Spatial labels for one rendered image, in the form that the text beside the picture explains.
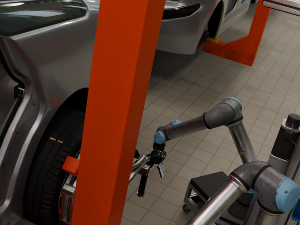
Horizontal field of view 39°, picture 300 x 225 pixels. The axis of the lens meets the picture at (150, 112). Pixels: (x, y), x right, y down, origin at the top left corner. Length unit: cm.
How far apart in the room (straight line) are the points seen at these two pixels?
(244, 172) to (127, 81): 60
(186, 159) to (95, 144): 281
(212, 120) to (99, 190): 87
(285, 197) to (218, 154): 295
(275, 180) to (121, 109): 63
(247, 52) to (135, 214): 292
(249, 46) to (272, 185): 409
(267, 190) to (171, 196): 219
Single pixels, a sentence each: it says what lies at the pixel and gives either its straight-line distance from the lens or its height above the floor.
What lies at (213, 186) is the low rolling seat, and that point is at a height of 34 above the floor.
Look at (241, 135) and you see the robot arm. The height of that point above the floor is 121.
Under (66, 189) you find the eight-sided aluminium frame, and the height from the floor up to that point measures 96.
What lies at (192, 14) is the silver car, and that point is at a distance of 461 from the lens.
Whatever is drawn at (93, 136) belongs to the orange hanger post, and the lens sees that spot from 153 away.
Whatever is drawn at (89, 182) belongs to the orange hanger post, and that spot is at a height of 129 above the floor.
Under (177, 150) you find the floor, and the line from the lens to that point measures 441.
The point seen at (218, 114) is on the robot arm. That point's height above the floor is 133.
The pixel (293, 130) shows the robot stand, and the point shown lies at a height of 153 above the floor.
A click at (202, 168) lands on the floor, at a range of 424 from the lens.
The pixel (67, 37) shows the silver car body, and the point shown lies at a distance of 203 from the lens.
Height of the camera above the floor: 231
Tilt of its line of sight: 27 degrees down
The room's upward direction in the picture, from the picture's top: 12 degrees clockwise
